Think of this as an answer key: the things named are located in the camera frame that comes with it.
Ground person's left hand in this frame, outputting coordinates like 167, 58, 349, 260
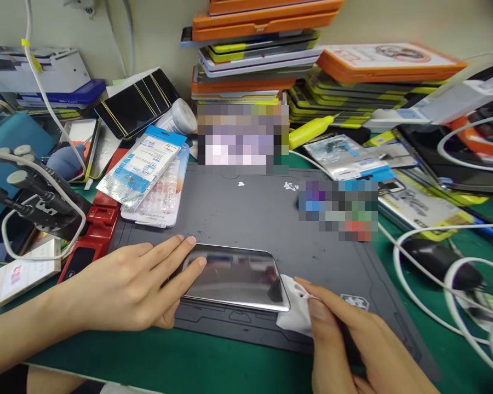
51, 234, 208, 334

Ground person's right hand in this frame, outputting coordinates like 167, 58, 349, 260
294, 276, 441, 394

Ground person's left ring finger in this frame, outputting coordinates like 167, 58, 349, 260
139, 234, 186, 257

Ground person's left index finger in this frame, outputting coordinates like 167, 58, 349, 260
158, 256, 208, 303

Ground person's right thumb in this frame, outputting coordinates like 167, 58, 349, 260
307, 297, 342, 344

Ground person's left thumb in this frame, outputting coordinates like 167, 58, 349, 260
152, 294, 186, 330

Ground person's right index finger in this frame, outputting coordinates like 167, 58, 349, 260
294, 276, 352, 315

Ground person's left middle finger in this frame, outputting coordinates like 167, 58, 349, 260
147, 235, 198, 271

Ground white wipe cloth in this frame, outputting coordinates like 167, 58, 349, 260
276, 274, 316, 338

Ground glossy dark smartphone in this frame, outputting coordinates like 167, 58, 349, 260
180, 242, 292, 313

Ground bubble wrap packet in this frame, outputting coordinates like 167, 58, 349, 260
120, 143, 191, 229

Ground green table mat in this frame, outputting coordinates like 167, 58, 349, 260
0, 123, 493, 394

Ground red black device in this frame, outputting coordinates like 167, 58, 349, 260
56, 192, 122, 285

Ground blue white foil packets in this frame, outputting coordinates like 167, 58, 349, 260
95, 124, 188, 212

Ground grey work mat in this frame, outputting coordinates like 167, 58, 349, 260
106, 163, 441, 383

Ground yellow-edged tray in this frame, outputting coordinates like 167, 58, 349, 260
59, 118, 104, 184

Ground black power adapter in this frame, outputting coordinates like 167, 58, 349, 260
402, 237, 485, 289

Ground white round tub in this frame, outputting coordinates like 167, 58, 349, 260
155, 98, 198, 135

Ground blue dust blower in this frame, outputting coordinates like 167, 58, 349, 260
46, 141, 88, 182

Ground yellow-trimmed flat box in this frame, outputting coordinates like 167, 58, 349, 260
377, 171, 478, 242

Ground silver blue packets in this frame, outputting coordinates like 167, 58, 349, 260
303, 132, 396, 182

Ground black screens with rubber bands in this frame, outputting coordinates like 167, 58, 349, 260
93, 68, 181, 141

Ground white card box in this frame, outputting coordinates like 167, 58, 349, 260
0, 237, 63, 314

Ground yellow pointed tool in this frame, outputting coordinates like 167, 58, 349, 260
288, 114, 342, 150

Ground teal machine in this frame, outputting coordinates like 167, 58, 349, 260
0, 109, 59, 235

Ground black flat device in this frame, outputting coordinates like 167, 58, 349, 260
395, 118, 493, 197

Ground low stack of yellow-edged cases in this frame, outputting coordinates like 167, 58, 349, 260
288, 42, 468, 129

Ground stack of white blue boxes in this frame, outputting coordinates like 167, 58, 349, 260
0, 45, 108, 111

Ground tall stack of phone cases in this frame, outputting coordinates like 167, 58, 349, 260
180, 0, 347, 106

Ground white cables bundle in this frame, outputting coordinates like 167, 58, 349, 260
392, 113, 493, 380

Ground black holder with cable plugs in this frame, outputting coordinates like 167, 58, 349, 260
0, 144, 94, 244

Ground white cable with yellow tag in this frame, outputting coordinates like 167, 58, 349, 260
21, 0, 87, 169

